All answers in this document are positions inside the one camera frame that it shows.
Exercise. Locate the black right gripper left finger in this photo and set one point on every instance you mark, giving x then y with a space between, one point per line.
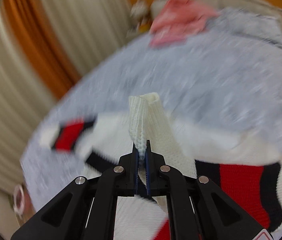
86 208

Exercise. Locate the pink folded garment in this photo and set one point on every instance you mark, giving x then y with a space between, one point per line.
178 20

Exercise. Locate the cream pleated curtain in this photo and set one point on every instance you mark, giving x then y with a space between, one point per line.
89 31

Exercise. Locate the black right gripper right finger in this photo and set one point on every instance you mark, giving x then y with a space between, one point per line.
197 207

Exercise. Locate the orange curtain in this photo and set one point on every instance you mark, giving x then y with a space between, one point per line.
35 35

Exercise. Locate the white red black knit sweater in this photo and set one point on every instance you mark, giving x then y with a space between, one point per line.
246 168

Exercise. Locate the grey patterned bed cover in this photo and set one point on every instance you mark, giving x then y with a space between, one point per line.
228 78

